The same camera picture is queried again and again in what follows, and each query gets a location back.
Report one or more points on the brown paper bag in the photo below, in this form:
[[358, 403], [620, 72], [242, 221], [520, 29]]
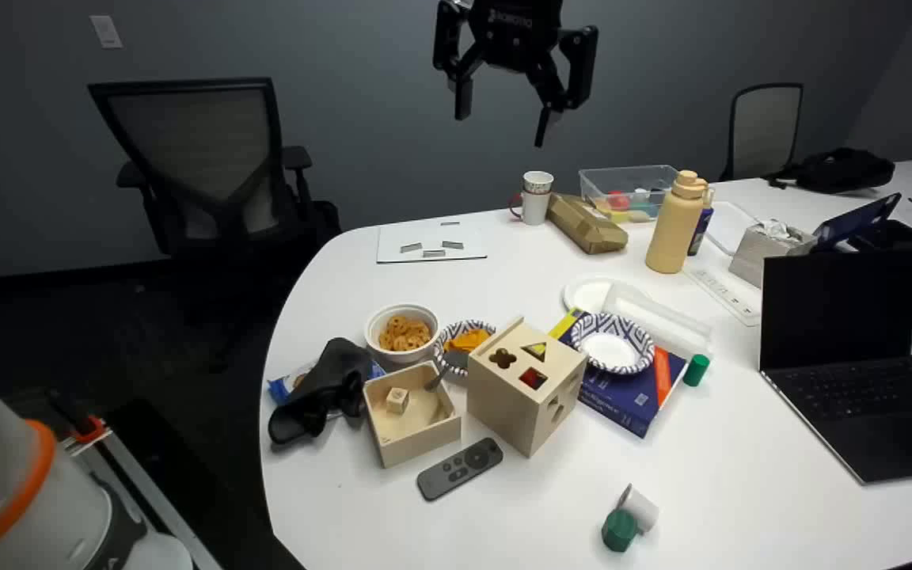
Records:
[[587, 223]]

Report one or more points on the small green cylinder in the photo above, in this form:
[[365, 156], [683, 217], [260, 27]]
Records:
[[698, 373]]

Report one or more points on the blue patterned paper bowl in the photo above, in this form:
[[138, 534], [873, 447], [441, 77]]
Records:
[[612, 345]]

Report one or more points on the paper sheet with marks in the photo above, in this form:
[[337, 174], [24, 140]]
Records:
[[430, 242]]

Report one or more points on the tan plastic bottle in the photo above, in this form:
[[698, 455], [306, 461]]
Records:
[[677, 233]]

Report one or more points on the white plate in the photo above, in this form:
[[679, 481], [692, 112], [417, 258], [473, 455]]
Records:
[[587, 296]]

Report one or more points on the metal stand rail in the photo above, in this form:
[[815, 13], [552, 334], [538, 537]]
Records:
[[128, 475]]

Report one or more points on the long clear plastic box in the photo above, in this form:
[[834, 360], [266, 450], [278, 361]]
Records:
[[662, 320]]

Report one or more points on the wooden shape sorter box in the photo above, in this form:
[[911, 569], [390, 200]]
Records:
[[520, 405]]

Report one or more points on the green and white cup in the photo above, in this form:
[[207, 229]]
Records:
[[624, 524]]

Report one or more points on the small printed wooden cube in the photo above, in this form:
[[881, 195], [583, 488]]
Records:
[[397, 401]]

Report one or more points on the small blue bottle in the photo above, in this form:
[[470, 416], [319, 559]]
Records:
[[701, 234]]

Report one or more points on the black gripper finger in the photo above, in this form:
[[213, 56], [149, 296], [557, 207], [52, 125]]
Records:
[[573, 67], [458, 43]]

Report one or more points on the grey remote control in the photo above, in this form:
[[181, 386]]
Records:
[[459, 469]]

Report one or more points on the open wooden box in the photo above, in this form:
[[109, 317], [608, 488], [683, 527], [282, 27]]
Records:
[[412, 437]]

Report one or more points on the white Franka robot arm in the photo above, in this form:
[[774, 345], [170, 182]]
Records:
[[1, 486]]

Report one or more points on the black cloth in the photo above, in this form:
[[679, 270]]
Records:
[[319, 383]]

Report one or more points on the white bowl with cereal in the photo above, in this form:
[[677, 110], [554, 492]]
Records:
[[403, 334]]

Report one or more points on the silver spoon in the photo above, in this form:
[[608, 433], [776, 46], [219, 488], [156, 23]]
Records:
[[438, 378]]

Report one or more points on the small white box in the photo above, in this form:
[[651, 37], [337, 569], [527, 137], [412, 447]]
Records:
[[764, 253]]

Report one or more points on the black mesh office chair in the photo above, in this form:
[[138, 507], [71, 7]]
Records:
[[204, 147]]

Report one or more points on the black and white bowl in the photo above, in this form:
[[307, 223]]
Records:
[[467, 342]]

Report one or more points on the white wall outlet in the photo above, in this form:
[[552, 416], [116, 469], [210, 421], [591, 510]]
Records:
[[107, 29]]

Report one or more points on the clear plastic container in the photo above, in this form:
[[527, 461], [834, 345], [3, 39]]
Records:
[[624, 184]]

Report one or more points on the white paper cup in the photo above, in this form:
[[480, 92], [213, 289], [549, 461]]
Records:
[[537, 195]]

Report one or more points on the blue tablet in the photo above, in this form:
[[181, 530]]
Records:
[[856, 223]]

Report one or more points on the blue book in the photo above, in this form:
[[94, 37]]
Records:
[[624, 401]]

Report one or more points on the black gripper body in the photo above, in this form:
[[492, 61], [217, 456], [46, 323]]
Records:
[[516, 27]]

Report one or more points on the open laptop computer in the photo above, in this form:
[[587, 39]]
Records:
[[848, 349]]

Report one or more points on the white power strip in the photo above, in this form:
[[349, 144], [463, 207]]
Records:
[[729, 291]]

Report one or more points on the yellow marker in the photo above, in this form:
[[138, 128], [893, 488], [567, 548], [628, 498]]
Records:
[[566, 323]]

